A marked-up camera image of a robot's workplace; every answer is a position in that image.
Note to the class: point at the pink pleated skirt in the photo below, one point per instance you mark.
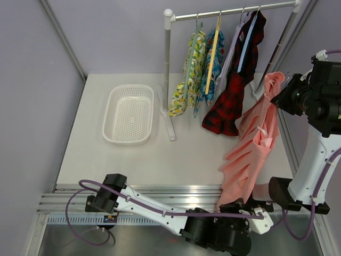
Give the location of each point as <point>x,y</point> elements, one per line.
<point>258,133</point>

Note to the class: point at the light blue hanger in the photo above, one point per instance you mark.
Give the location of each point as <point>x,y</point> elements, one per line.
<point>246,43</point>

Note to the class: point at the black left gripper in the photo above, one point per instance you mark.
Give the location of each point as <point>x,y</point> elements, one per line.
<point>244,223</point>

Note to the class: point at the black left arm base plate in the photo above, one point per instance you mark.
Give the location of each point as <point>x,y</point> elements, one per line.
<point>90,205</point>

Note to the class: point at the mint green hanger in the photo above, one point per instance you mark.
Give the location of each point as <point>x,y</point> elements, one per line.
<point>190,57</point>

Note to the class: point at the lavender hanger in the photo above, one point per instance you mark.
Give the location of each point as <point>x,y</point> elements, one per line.
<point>228,60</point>

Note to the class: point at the yellow lemon print garment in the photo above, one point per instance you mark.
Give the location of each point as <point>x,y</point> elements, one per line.
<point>179,103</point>

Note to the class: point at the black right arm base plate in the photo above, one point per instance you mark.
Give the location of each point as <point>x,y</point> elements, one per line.
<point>266,206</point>

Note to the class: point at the pink skirt hanger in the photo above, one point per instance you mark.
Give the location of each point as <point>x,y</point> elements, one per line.
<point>286,77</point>

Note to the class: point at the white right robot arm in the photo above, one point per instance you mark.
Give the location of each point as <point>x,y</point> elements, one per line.
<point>316,95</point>

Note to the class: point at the white slotted cable duct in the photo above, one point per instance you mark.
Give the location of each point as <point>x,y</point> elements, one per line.
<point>123,220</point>

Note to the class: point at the white perforated plastic basket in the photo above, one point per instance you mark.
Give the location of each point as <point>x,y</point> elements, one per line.
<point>128,115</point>

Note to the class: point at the left small circuit board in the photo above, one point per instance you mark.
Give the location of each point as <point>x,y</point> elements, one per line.
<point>110,218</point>

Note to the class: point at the red black plaid garment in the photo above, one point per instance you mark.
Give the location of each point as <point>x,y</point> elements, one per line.
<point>221,119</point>

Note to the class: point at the yellow wooden hanger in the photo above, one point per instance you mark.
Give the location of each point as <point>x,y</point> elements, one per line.
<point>212,56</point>

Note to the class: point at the aluminium mounting rail frame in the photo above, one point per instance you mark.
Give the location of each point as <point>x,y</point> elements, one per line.
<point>204,197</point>

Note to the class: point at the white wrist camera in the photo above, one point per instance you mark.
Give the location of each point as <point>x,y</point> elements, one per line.
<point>263,225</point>
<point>321,56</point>

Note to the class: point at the blue floral garment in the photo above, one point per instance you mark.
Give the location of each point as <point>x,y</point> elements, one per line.
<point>215,72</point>

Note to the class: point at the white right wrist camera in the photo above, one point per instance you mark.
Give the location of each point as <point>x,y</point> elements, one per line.
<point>321,56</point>

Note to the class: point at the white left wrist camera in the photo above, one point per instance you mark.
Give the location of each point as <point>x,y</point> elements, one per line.
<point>263,225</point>

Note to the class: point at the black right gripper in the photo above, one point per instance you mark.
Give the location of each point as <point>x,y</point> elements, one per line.
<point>283,99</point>

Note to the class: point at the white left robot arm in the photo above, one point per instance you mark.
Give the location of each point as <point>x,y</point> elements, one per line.
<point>223,232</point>

